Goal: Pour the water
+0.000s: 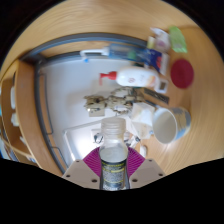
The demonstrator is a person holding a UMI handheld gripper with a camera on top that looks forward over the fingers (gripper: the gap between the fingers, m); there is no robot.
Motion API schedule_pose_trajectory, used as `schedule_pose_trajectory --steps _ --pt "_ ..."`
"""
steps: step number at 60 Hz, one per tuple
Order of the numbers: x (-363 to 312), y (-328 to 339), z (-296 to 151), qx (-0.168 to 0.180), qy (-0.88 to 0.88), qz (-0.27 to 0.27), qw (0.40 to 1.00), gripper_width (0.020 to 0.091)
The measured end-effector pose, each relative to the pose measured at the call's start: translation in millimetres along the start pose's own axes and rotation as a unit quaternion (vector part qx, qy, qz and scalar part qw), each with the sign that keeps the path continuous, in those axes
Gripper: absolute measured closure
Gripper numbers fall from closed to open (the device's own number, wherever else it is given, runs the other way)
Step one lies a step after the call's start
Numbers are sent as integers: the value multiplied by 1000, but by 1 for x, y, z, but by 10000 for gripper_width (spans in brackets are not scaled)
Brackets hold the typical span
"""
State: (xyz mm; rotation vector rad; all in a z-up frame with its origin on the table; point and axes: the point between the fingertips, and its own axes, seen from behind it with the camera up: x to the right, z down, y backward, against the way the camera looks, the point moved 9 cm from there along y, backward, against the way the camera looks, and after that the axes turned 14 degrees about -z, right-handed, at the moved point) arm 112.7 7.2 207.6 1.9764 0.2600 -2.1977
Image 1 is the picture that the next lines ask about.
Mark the white desk lamp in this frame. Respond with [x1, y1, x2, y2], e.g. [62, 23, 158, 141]
[63, 119, 103, 161]

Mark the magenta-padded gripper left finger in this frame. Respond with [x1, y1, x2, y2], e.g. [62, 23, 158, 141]
[62, 146, 102, 190]

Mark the white lotion bottle red pump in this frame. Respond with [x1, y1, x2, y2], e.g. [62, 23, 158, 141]
[99, 65, 160, 89]

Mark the grey metal ruler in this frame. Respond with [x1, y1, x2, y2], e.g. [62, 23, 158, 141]
[141, 87, 170, 105]

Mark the white mug with blue map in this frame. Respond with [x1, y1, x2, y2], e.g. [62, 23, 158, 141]
[152, 106, 192, 145]

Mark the small white digital clock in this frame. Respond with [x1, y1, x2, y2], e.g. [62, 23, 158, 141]
[156, 78, 170, 94]

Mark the brown tree figure toy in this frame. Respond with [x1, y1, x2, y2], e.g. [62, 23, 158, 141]
[83, 87, 146, 118]

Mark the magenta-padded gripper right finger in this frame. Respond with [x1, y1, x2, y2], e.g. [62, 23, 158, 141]
[127, 146, 166, 189]

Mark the flat round red coaster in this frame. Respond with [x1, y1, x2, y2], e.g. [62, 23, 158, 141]
[170, 58, 195, 90]

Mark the clear plastic drink bottle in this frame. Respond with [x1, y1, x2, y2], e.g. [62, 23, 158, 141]
[98, 117, 129, 192]

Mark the blue and white box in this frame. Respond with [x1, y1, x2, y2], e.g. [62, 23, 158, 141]
[138, 48, 171, 75]

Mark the green packet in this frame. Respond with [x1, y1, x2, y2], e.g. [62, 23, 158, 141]
[168, 25, 189, 54]

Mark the white earbuds case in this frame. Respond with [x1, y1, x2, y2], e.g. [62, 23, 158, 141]
[139, 143, 148, 158]

